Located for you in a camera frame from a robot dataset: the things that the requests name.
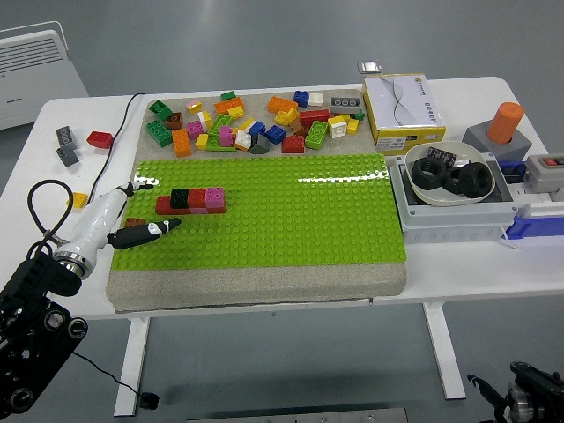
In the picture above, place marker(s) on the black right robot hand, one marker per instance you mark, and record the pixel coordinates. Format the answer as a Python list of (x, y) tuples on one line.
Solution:
[(488, 393)]

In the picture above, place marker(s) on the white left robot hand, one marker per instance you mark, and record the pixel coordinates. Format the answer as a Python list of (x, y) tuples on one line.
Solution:
[(97, 220)]

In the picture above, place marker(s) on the black square toy brick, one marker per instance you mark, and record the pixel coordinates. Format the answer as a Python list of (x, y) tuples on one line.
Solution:
[(180, 198)]

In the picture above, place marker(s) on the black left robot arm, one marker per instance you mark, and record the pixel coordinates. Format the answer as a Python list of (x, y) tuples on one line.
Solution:
[(39, 282)]

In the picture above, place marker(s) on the brown square toy brick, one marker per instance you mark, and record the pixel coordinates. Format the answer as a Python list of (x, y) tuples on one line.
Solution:
[(174, 120), (133, 222)]

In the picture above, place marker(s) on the grey toy brick with holes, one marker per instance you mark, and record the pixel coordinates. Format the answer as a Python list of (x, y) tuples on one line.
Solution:
[(65, 135), (346, 105)]

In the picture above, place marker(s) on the pale pink toy brick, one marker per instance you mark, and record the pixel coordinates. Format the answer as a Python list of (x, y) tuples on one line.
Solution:
[(199, 210)]

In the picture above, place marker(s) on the red square toy brick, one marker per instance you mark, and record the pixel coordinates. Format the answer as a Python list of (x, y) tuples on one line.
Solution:
[(197, 197)]

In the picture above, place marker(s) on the large green toy brick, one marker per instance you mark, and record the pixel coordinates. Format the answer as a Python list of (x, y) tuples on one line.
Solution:
[(158, 133)]

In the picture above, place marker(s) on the long orange toy brick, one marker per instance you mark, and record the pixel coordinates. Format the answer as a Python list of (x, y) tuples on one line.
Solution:
[(181, 142)]

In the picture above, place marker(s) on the small red toy brick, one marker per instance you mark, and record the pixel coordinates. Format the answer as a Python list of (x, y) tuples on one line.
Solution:
[(217, 210)]

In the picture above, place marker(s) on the magenta square toy brick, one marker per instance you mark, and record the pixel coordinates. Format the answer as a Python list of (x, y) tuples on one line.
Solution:
[(216, 196), (195, 128)]

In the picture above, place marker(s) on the dark green toy brick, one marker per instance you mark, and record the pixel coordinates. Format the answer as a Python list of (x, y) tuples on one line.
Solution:
[(160, 109)]

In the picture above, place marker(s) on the small yellow toy brick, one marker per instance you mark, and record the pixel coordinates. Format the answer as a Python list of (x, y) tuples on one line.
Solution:
[(352, 126), (202, 141)]

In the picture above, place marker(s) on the flat lime green toy brick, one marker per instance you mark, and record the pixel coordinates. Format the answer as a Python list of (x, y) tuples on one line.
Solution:
[(213, 145)]

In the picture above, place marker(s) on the white and yellow toy brick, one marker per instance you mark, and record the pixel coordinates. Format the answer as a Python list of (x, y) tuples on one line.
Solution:
[(338, 127), (204, 119)]

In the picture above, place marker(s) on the pink and yellow toy brick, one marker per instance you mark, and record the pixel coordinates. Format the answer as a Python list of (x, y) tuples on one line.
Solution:
[(194, 106)]

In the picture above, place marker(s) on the white and orange toy brick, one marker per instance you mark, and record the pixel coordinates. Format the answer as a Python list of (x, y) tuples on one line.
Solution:
[(242, 140)]

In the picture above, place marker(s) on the grey sloped toy brick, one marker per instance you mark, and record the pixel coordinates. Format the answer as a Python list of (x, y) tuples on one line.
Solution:
[(260, 144)]

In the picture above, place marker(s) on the small green toy brick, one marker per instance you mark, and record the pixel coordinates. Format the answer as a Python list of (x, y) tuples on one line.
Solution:
[(359, 115), (227, 95)]

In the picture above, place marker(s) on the blue toy brick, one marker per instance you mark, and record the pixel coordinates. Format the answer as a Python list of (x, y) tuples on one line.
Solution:
[(275, 134), (301, 98), (257, 128)]

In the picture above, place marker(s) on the green studded baseplate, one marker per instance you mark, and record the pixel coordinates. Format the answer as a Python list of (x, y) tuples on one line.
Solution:
[(286, 220)]

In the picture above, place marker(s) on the white table leg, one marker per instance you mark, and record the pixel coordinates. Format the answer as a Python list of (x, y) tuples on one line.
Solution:
[(445, 352), (132, 365)]

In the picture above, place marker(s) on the white heater appliance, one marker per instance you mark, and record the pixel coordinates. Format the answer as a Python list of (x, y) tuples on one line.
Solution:
[(31, 75)]

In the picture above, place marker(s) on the grey junction box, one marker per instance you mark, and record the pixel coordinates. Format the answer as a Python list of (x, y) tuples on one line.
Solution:
[(454, 222)]

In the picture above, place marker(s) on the black plug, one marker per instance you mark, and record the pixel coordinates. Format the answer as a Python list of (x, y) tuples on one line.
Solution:
[(149, 400)]

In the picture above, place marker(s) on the large black hex nut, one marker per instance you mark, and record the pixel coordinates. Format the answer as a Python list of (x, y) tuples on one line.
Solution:
[(429, 174), (476, 180)]

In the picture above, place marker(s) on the small black hex nut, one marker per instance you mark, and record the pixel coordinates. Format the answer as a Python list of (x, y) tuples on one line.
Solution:
[(453, 180)]

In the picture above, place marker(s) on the dark blue plastic part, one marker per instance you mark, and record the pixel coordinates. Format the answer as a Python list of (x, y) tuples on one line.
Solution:
[(511, 171)]

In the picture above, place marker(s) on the white bowl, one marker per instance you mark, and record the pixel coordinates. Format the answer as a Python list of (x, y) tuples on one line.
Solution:
[(471, 152)]

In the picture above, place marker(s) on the dark circuit module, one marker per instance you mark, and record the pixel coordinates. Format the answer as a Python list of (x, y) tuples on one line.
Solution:
[(442, 155)]

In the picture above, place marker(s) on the grey block with hole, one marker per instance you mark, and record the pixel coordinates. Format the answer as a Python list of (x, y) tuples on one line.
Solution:
[(520, 143)]

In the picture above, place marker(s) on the orange cylinder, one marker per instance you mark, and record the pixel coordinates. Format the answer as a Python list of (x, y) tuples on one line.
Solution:
[(505, 122)]

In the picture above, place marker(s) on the yellow and white cardboard box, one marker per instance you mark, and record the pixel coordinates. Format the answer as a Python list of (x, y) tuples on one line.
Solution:
[(401, 106)]

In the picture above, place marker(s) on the small silver box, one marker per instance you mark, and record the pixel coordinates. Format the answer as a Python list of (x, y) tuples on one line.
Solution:
[(369, 66)]

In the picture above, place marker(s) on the grey switch box red button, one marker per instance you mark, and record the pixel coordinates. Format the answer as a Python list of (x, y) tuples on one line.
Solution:
[(544, 174)]

